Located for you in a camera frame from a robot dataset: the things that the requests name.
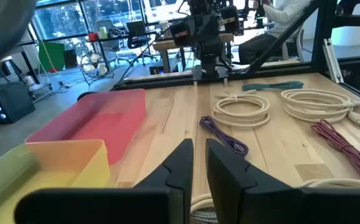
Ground teal braided USB cable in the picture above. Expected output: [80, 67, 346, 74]
[242, 80, 305, 92]

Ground green board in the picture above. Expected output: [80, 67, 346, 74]
[38, 41, 65, 72]

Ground silver aluminium extrusion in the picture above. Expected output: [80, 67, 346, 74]
[322, 38, 345, 84]

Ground red plastic bin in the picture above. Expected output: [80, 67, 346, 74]
[25, 88, 146, 166]

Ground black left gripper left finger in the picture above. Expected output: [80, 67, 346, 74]
[133, 139, 194, 224]

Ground cream USB cable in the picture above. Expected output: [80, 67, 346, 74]
[211, 90, 271, 129]
[280, 88, 360, 127]
[189, 177, 360, 215]

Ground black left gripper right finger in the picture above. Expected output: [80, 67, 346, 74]
[206, 139, 293, 224]

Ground person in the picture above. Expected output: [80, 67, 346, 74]
[238, 0, 312, 65]

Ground wire floor fan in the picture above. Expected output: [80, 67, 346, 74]
[80, 51, 115, 85]

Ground grey braided USB cable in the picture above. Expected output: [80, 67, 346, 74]
[189, 207, 219, 224]

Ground yellow plastic bin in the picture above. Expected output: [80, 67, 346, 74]
[0, 139, 111, 224]

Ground black box blue lights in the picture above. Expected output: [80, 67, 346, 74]
[0, 81, 36, 125]

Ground magenta braided USB cable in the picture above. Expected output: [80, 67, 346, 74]
[310, 119, 360, 185]

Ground white chair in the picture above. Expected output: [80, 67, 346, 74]
[281, 27, 305, 62]

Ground purple braided USB cable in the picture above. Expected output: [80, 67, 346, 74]
[199, 116, 250, 157]

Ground black aluminium rig frame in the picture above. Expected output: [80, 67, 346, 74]
[110, 0, 360, 108]

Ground wooden table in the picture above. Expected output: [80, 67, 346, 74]
[151, 32, 234, 74]

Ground black office chair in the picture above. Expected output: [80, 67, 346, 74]
[126, 20, 158, 67]

